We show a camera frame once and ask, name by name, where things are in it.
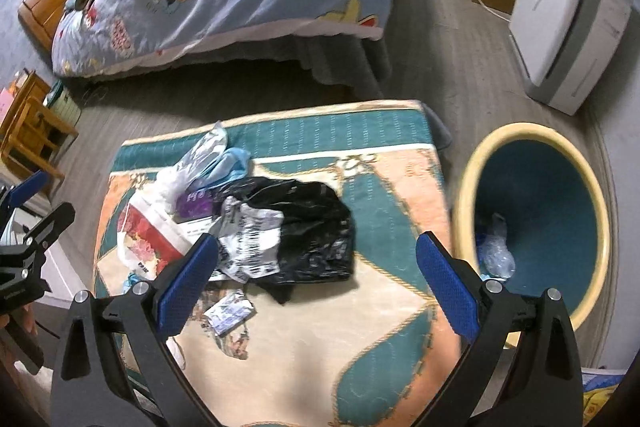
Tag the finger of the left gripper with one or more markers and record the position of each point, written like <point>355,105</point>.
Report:
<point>18,195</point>

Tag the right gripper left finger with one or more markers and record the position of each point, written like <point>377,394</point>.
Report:
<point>90,386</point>

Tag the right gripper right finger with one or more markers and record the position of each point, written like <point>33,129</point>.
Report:
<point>543,386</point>

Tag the clear plastic bag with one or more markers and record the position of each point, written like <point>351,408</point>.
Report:
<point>494,256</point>

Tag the yellow rimmed teal trash bin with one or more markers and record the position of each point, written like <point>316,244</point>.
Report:
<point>557,226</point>

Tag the left hand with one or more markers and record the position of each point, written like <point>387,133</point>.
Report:
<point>21,325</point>

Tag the small wooden stool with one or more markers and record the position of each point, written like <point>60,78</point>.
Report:
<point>32,135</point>

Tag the red and white snack cup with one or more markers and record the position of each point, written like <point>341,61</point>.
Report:
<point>148,239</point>

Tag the pink box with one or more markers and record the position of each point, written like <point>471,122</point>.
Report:
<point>6,100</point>

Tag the small silver sachet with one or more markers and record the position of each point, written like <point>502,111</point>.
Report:
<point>229,312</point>

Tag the purple labelled package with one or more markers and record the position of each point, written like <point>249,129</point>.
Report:
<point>197,205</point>

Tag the black white printed wrapper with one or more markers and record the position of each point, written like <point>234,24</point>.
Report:
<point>249,239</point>

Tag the silver foil bag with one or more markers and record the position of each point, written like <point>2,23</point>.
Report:
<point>210,162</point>

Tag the teal and orange rug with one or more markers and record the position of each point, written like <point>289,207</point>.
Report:
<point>317,314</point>

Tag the black plastic bag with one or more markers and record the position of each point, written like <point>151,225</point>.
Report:
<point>317,236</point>

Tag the white air purifier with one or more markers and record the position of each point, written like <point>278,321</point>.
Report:
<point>564,46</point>

